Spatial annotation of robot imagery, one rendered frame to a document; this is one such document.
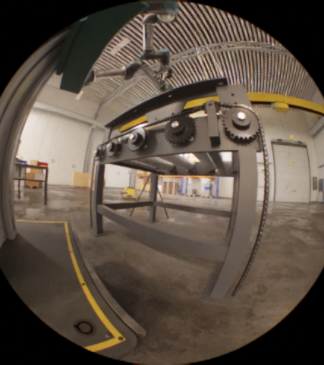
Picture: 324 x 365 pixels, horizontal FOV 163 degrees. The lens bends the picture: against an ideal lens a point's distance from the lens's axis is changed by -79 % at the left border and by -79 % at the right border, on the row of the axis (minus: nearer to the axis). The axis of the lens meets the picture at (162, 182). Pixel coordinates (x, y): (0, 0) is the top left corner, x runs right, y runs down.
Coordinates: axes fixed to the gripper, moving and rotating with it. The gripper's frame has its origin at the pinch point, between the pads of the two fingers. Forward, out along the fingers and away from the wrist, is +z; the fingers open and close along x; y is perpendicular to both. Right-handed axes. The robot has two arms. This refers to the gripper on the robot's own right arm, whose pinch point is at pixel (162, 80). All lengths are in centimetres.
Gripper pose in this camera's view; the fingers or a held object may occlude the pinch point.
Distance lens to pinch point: 89.3
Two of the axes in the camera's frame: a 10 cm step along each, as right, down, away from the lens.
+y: -5.6, -0.7, -8.2
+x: 8.2, 0.4, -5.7
